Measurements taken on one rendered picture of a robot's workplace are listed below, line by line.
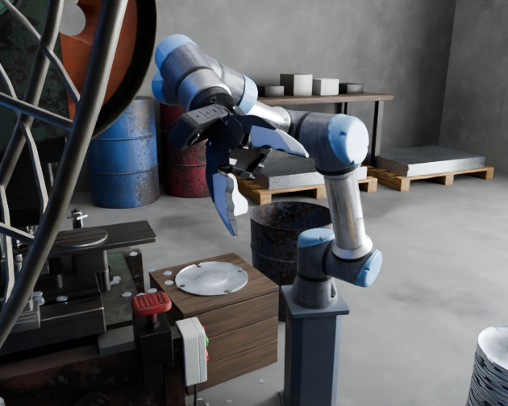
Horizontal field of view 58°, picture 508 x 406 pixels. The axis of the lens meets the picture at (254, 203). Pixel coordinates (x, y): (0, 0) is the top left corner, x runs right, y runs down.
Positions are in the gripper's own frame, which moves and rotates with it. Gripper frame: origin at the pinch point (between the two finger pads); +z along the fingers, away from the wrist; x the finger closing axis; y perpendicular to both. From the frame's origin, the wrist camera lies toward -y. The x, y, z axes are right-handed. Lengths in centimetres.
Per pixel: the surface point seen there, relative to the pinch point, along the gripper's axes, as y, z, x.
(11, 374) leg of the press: -5, -13, 63
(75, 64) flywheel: 18, -91, 36
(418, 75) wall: 479, -259, -21
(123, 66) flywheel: 28, -86, 28
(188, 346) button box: 24, -5, 48
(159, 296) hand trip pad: 11.6, -10.8, 36.7
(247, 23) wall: 272, -323, 45
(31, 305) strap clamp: -4, -21, 53
